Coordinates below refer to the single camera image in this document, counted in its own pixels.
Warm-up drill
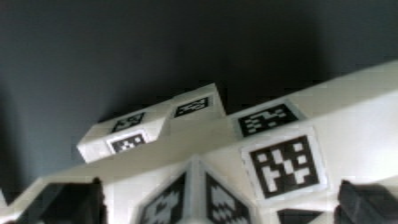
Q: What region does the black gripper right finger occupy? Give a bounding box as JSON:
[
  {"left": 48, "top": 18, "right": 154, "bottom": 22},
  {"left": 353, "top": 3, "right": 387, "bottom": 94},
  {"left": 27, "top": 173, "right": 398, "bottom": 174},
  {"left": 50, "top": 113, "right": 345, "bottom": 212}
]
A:
[{"left": 334, "top": 180, "right": 398, "bottom": 224}]

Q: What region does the white chair leg with peg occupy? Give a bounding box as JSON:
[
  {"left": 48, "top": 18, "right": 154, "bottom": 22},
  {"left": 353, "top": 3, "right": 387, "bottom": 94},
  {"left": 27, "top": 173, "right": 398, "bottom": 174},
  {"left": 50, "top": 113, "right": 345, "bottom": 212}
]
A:
[{"left": 76, "top": 101, "right": 172, "bottom": 163}]

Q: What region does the white chair seat part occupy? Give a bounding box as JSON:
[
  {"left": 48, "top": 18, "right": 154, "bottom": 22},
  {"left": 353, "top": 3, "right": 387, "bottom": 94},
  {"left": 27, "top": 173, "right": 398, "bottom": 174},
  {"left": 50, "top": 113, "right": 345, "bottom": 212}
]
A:
[{"left": 162, "top": 84, "right": 226, "bottom": 135}]

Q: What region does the white tagged cube nut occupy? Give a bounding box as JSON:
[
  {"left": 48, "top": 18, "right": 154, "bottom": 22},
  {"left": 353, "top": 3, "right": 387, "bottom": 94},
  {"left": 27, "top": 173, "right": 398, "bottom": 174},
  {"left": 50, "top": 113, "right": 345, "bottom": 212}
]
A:
[{"left": 133, "top": 155, "right": 258, "bottom": 224}]

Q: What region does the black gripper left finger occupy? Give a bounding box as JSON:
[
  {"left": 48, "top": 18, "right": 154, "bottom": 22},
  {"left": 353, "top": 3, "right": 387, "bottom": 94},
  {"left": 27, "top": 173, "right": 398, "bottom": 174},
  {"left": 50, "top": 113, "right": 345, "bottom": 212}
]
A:
[{"left": 14, "top": 178, "right": 107, "bottom": 224}]

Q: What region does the white chair back frame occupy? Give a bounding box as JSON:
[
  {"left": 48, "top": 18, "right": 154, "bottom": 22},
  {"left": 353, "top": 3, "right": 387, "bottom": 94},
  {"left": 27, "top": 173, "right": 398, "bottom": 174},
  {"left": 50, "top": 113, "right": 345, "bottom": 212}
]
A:
[{"left": 0, "top": 60, "right": 398, "bottom": 224}]

